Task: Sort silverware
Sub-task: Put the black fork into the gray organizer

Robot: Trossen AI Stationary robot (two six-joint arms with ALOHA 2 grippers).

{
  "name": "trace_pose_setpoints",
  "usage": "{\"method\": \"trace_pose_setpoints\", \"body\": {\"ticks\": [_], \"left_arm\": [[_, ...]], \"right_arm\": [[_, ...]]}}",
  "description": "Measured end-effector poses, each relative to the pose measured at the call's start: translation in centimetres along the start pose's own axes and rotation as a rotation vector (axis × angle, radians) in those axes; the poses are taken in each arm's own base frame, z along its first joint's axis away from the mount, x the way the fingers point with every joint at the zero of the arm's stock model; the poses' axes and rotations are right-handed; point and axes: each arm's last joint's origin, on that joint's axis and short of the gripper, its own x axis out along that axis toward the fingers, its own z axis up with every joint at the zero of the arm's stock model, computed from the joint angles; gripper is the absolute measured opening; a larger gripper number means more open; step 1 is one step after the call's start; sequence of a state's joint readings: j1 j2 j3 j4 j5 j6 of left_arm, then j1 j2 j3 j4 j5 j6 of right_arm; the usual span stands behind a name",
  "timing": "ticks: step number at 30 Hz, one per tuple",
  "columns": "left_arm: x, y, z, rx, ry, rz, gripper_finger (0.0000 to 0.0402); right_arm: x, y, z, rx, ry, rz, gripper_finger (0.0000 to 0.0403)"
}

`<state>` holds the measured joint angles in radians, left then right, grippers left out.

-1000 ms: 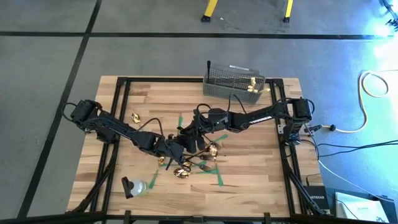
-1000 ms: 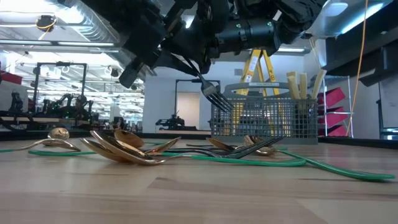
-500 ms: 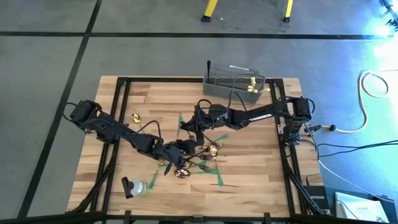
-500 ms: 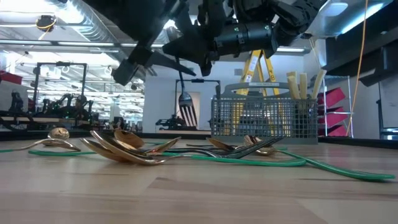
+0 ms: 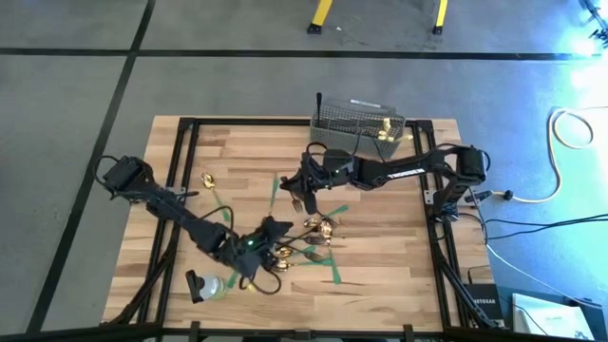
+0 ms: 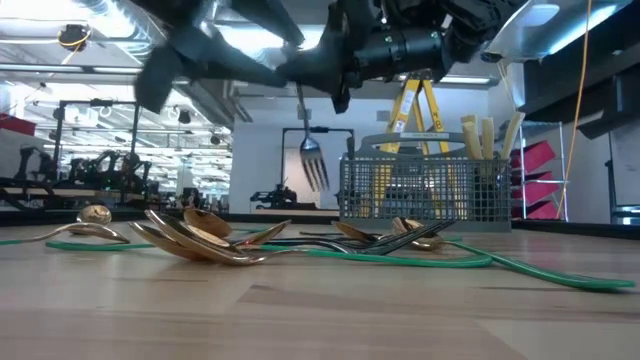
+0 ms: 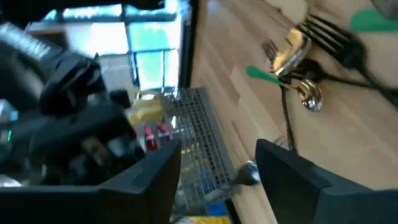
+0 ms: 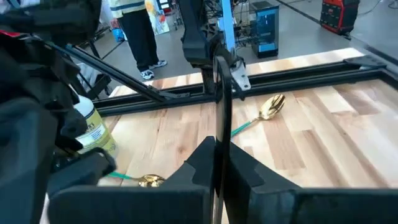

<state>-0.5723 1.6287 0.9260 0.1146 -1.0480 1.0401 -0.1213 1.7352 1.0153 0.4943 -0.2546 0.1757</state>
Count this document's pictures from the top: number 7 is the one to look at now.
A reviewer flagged gold spoon green handle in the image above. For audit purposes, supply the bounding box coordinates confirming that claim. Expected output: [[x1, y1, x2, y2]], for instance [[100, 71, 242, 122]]
[[272, 27, 312, 78], [245, 65, 325, 113], [349, 8, 398, 33]]

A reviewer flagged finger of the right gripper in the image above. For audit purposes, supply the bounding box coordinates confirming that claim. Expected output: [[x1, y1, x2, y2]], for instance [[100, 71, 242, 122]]
[[109, 89, 132, 109]]

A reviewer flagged grey mesh cutlery basket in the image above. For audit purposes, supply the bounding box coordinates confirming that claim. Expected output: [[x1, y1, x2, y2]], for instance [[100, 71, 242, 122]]
[[161, 86, 239, 217]]

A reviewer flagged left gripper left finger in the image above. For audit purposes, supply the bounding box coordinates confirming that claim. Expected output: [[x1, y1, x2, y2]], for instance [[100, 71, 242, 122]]
[[0, 138, 182, 224]]

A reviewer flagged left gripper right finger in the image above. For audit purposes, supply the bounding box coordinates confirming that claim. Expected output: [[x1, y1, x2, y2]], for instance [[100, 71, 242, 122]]
[[255, 139, 398, 224]]

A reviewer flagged pile of gold cutlery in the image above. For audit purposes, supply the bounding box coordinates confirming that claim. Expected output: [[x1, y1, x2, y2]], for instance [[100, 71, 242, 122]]
[[179, 0, 200, 90]]

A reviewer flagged cream handled knife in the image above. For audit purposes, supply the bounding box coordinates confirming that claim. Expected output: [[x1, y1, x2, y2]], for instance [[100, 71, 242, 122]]
[[127, 98, 165, 126]]

